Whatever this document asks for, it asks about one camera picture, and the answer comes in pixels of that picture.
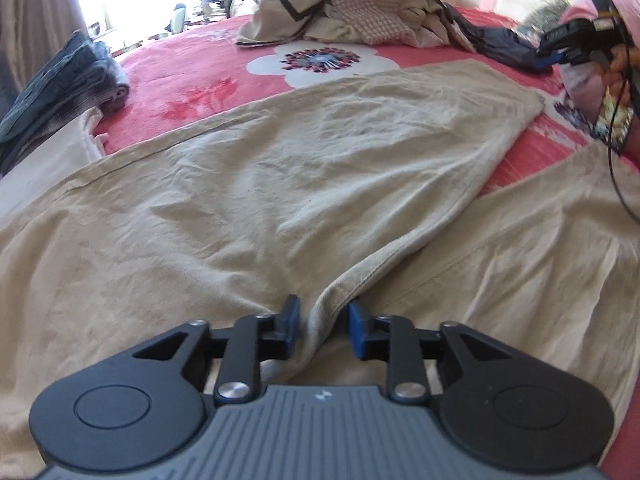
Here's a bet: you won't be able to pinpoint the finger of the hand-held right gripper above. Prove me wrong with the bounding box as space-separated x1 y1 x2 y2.
536 48 582 70
541 18 592 47

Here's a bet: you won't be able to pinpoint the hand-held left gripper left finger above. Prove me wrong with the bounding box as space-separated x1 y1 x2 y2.
132 295 303 407

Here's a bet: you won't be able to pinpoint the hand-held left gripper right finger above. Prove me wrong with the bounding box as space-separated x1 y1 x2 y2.
347 300 511 405

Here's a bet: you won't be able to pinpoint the dark navy garment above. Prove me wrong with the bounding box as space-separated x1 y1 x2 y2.
447 5 556 73

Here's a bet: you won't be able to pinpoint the beige pants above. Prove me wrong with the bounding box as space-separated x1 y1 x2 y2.
0 57 640 480

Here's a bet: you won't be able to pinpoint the person's right forearm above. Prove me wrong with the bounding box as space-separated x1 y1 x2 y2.
557 62 640 166

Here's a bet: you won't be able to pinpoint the person's right hand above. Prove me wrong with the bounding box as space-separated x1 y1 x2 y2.
599 44 640 87

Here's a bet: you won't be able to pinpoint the grey patterned pillow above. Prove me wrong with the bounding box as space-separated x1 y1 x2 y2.
517 0 571 43

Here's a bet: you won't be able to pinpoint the smartphone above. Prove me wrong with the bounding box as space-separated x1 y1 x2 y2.
592 85 636 153

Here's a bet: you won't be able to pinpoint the cream garment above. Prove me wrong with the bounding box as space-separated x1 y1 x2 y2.
400 0 481 53

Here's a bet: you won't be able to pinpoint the red floral blanket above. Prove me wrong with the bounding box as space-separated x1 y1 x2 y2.
92 5 640 480

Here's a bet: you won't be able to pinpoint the beige garment with black diamond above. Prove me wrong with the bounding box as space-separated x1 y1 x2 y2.
235 0 341 48

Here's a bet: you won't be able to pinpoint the folded white cloth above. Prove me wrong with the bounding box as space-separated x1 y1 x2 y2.
0 107 108 211

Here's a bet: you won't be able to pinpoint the brown curtain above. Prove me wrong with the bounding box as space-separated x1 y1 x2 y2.
0 0 88 121

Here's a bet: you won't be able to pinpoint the black cable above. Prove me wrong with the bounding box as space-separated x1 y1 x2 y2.
602 7 640 223

